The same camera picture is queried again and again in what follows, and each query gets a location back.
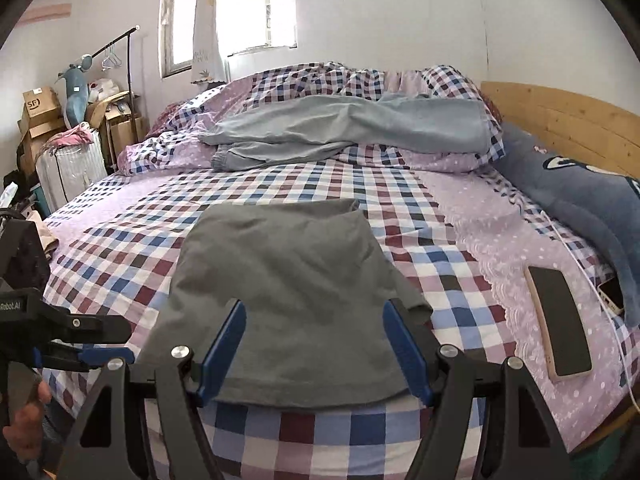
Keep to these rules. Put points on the light blue-grey pants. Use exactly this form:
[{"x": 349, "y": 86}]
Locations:
[{"x": 325, "y": 120}]

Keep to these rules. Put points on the blue-grey plush pillow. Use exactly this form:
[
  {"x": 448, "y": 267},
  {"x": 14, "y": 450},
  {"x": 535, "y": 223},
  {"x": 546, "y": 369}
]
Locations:
[{"x": 575, "y": 195}]

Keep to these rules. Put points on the wooden bed rail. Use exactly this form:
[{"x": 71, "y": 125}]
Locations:
[{"x": 610, "y": 425}]

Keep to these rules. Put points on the window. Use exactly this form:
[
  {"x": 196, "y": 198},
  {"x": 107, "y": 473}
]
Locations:
[{"x": 240, "y": 5}]

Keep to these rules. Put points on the white plastic bag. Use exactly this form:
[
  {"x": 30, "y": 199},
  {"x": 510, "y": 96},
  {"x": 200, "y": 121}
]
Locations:
[{"x": 102, "y": 89}]

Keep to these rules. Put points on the checked purple bed sheet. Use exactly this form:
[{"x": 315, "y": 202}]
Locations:
[{"x": 300, "y": 185}]

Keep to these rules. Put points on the grey sweatshirt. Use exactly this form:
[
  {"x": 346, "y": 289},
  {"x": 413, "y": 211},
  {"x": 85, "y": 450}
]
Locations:
[{"x": 290, "y": 285}]

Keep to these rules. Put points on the light blue clothes hanger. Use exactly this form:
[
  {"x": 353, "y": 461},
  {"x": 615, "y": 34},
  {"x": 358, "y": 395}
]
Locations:
[{"x": 111, "y": 60}]

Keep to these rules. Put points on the person's left hand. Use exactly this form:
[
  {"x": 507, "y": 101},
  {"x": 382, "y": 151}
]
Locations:
[{"x": 25, "y": 430}]

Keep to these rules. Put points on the checked purple quilt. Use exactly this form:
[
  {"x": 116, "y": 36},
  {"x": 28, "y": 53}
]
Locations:
[{"x": 300, "y": 80}]

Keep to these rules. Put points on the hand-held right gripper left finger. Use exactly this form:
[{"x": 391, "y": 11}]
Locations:
[{"x": 225, "y": 350}]

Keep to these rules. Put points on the black clothes rack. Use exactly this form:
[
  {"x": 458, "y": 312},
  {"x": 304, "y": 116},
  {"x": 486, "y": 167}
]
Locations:
[{"x": 131, "y": 65}]

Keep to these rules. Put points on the black smartphone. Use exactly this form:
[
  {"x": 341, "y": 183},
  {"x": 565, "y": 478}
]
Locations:
[{"x": 560, "y": 325}]

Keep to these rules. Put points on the open cardboard boxes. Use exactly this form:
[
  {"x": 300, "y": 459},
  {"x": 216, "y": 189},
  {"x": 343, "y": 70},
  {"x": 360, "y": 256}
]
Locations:
[{"x": 122, "y": 135}]

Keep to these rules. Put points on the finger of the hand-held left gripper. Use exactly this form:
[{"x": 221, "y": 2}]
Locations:
[
  {"x": 90, "y": 327},
  {"x": 100, "y": 358}
]

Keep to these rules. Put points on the pink cloth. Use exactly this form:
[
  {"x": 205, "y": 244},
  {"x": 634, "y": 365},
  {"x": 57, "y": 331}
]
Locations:
[{"x": 67, "y": 137}]

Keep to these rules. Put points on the cardboard box with logo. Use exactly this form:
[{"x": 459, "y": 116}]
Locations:
[{"x": 40, "y": 105}]

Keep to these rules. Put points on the blue plush toy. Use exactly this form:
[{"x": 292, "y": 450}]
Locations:
[{"x": 75, "y": 100}]

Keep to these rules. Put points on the wooden headboard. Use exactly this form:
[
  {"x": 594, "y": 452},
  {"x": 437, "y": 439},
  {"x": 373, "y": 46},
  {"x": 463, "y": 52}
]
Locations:
[{"x": 565, "y": 110}]

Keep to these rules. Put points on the white printed curtain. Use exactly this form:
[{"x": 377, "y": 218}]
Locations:
[{"x": 207, "y": 35}]

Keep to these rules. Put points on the white phone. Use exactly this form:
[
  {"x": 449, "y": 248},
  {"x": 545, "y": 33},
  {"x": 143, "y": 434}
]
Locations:
[{"x": 612, "y": 296}]

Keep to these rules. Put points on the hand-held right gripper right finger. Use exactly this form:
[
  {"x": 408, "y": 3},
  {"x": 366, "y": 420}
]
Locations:
[{"x": 407, "y": 350}]

